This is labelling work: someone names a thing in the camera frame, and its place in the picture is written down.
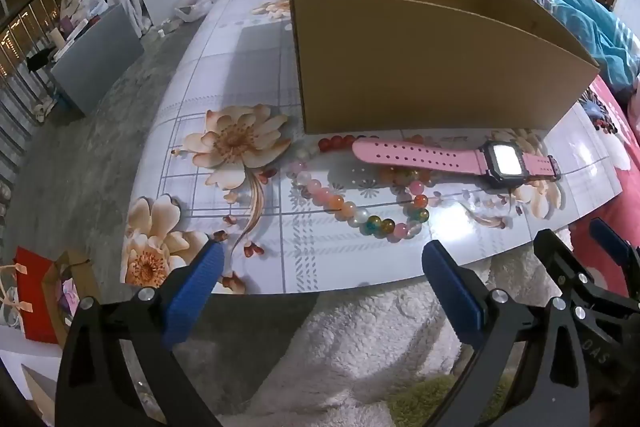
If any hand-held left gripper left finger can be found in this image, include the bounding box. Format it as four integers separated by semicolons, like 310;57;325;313
55;241;226;427

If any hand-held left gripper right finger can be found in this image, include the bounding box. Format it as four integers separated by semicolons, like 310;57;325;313
421;239;592;427

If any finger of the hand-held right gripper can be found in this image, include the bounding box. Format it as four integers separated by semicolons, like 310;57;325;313
589;217;640;295
533;229;640;333

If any multicolour glass bead bracelet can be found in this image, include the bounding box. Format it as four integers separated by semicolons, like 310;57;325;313
365;167;436;238

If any pink strap digital watch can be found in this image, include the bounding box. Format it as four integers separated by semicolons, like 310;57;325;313
351;138;562;192

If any pink orange bead bracelet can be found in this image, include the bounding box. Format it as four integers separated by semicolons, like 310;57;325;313
286;147;426;240

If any red bead bracelet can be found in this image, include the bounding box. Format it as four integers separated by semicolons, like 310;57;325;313
317;134;371;154

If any brown cardboard box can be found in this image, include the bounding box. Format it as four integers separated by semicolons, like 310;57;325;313
290;0;601;135

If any pink floral blanket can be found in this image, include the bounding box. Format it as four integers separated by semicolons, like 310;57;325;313
567;77;640;288

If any green fuzzy garment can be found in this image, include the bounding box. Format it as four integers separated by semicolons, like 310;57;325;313
390;377;501;427

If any blue blanket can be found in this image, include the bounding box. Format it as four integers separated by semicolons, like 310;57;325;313
517;0;640;88

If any grey storage box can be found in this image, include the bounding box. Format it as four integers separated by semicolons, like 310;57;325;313
50;2;146;115

